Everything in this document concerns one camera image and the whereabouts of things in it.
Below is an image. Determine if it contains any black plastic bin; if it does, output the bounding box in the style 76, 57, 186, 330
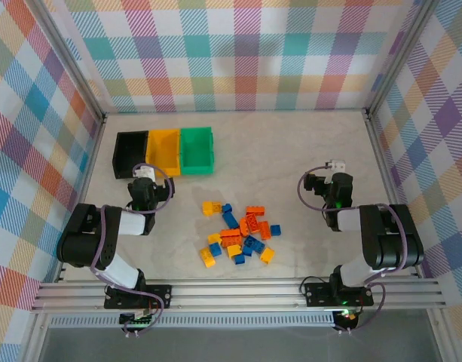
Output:
111, 130, 151, 180

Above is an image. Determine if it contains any yellow plastic bin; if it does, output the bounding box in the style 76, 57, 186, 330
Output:
145, 128, 183, 177

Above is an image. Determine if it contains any green plastic bin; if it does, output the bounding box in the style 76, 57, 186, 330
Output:
179, 127, 216, 176

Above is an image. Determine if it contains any orange circuit board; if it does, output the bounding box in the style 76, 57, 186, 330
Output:
335, 308, 359, 322

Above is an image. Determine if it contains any green lit circuit board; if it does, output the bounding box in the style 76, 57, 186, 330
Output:
118, 311, 157, 328

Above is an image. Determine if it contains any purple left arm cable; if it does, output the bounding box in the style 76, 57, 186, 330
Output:
90, 163, 176, 337

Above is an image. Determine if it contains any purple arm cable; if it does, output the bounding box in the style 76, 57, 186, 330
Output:
297, 164, 408, 335
90, 163, 176, 337

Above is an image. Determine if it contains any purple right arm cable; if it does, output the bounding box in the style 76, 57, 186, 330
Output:
297, 164, 408, 335

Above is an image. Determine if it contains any aluminium side rail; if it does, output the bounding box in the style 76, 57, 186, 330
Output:
54, 115, 108, 284
364, 109, 424, 278

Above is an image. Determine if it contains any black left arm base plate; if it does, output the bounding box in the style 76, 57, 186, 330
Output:
103, 283, 174, 311

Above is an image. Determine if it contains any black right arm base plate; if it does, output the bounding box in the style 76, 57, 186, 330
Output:
303, 281, 375, 308

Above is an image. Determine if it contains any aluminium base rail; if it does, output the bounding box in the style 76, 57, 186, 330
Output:
29, 281, 447, 313

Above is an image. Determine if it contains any aluminium corner post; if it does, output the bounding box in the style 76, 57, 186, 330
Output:
364, 0, 442, 120
33, 0, 108, 122

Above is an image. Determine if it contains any slotted grey cable duct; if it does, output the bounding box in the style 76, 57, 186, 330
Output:
48, 311, 338, 330

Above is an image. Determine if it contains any aluminium frame leg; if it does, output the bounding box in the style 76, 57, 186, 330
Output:
21, 312, 53, 362
428, 307, 460, 362

